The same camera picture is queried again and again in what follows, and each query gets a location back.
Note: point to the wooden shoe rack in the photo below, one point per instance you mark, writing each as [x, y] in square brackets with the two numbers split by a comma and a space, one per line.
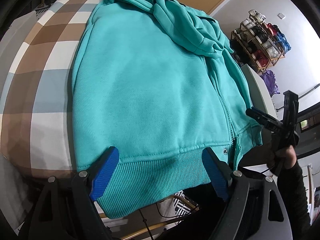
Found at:
[273, 60]

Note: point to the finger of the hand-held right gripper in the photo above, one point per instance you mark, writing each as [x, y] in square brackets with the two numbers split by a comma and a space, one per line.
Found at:
[262, 121]
[290, 110]

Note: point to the pale grey box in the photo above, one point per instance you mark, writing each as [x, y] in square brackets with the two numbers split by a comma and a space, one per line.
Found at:
[257, 92]

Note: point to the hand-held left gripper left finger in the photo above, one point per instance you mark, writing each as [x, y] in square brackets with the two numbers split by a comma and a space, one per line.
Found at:
[105, 175]

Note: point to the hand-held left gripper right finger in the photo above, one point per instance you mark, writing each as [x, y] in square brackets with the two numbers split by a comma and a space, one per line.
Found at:
[216, 177]

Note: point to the white wall switch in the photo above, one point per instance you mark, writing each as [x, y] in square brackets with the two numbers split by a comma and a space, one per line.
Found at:
[282, 16]

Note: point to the teal zip hoodie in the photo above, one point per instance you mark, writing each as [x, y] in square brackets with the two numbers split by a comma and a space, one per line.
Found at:
[150, 92]

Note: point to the checkered bed sheet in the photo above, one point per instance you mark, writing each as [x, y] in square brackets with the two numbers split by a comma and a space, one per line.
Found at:
[37, 80]

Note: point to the person's black clothing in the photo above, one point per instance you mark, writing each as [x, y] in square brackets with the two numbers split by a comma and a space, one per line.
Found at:
[200, 220]

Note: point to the black white patterned cloth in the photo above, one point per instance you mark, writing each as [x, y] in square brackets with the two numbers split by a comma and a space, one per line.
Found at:
[182, 206]

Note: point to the person's right hand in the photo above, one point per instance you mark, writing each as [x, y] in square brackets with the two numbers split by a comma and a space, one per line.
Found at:
[290, 156]

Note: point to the black television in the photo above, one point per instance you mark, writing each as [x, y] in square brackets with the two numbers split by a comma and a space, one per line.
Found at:
[311, 120]

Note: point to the purple bag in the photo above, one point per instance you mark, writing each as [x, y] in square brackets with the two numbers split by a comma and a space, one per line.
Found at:
[270, 81]

